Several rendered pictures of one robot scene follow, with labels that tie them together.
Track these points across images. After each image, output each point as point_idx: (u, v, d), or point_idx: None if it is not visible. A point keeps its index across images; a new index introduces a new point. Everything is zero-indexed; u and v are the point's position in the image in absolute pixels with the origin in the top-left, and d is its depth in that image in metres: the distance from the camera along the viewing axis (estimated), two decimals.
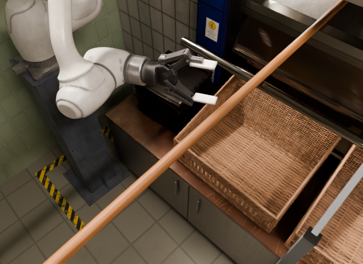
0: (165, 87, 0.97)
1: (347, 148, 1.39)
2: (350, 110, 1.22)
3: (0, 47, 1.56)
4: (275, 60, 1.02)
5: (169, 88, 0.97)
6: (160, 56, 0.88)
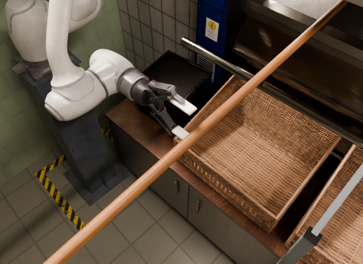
0: (152, 109, 0.98)
1: (347, 148, 1.39)
2: (350, 110, 1.22)
3: (0, 47, 1.56)
4: (275, 60, 1.02)
5: (155, 112, 0.98)
6: (150, 82, 0.89)
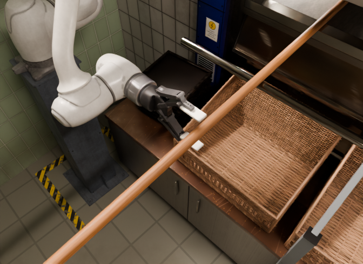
0: None
1: (347, 148, 1.39)
2: (350, 110, 1.22)
3: (0, 47, 1.56)
4: (275, 60, 1.02)
5: None
6: (158, 88, 0.88)
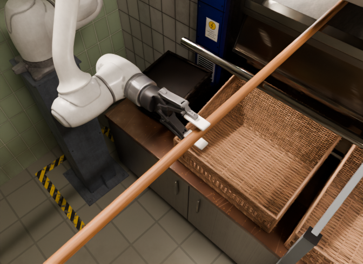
0: (161, 115, 0.96)
1: (347, 148, 1.39)
2: (350, 110, 1.22)
3: (0, 47, 1.56)
4: (275, 60, 1.02)
5: (164, 118, 0.96)
6: (161, 90, 0.87)
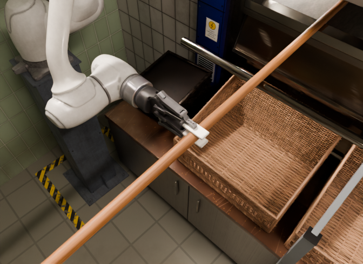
0: (158, 117, 0.95)
1: (347, 148, 1.39)
2: (350, 110, 1.22)
3: (0, 47, 1.56)
4: (274, 60, 1.01)
5: (161, 119, 0.94)
6: (160, 93, 0.86)
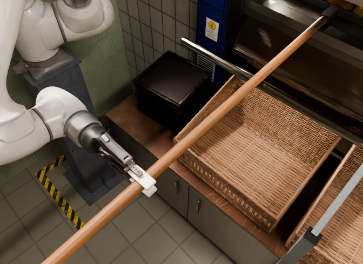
0: None
1: (347, 148, 1.39)
2: (350, 110, 1.22)
3: None
4: (237, 93, 0.93)
5: None
6: (102, 136, 0.77)
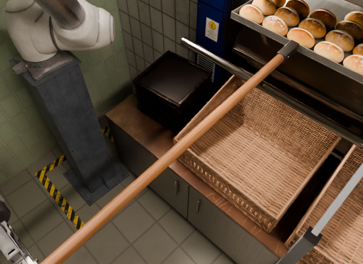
0: None
1: (347, 148, 1.39)
2: (350, 110, 1.22)
3: (0, 47, 1.56)
4: (167, 155, 0.80)
5: None
6: None
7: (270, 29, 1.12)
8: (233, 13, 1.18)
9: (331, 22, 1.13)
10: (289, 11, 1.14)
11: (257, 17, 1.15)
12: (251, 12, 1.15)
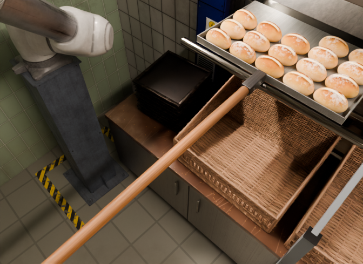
0: None
1: (347, 148, 1.39)
2: None
3: (0, 47, 1.56)
4: (106, 210, 0.71)
5: None
6: None
7: (237, 56, 1.04)
8: (199, 38, 1.10)
9: (303, 48, 1.05)
10: (258, 36, 1.05)
11: (224, 42, 1.06)
12: (217, 36, 1.06)
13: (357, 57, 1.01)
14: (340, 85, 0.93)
